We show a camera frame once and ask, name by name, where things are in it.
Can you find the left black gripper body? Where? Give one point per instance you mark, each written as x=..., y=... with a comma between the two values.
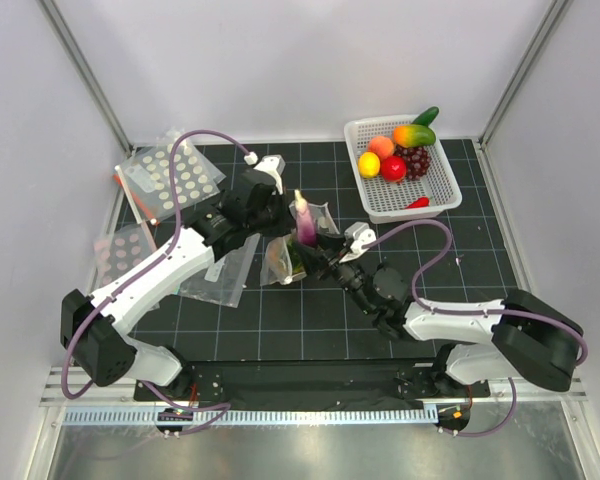
x=273, y=221

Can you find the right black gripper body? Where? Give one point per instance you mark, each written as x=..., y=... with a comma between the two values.
x=329, y=264

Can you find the toy purple eggplant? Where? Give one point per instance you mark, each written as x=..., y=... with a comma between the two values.
x=305, y=228

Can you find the toy pineapple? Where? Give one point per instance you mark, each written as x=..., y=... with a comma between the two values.
x=284, y=261

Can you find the clear white-dotted zip bag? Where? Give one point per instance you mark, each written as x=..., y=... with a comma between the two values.
x=323, y=222

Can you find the white plastic basket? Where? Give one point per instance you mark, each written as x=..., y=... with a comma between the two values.
x=386, y=202

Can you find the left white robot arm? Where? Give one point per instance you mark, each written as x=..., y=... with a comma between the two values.
x=95, y=328

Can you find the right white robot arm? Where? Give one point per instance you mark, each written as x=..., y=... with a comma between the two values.
x=517, y=335

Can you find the clear blue-zipper zip bag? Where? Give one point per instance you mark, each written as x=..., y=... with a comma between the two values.
x=223, y=282

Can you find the orange-zipper zip bag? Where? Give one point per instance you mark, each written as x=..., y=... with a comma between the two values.
x=134, y=208

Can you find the white-dotted zip bag stack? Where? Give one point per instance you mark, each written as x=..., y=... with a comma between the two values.
x=161, y=176

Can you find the pink-dotted zip bag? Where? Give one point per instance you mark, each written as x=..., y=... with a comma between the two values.
x=117, y=253

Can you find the black grid mat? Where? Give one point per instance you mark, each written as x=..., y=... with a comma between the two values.
x=464, y=259

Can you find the toy yellow lemon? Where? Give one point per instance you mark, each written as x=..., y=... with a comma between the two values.
x=369, y=165

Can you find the toy red chili pepper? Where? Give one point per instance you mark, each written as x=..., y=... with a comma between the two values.
x=422, y=202

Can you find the toy red apple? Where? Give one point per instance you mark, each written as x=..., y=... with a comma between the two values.
x=393, y=169

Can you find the toy peach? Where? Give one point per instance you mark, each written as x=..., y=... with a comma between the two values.
x=382, y=146

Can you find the toy purple grapes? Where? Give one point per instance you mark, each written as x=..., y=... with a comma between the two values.
x=416, y=159

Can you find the toy mango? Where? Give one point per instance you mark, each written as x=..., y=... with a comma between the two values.
x=413, y=135

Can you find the toy green cucumber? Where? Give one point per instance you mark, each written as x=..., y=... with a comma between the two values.
x=427, y=117

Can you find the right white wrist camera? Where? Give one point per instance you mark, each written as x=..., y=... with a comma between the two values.
x=359, y=238

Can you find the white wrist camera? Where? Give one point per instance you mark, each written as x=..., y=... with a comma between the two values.
x=359, y=238
x=273, y=165

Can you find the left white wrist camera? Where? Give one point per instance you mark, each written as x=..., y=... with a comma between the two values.
x=273, y=165

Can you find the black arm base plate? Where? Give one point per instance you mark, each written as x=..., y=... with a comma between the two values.
x=325, y=385

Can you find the slotted white cable duct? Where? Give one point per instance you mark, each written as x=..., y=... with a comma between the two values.
x=153, y=415

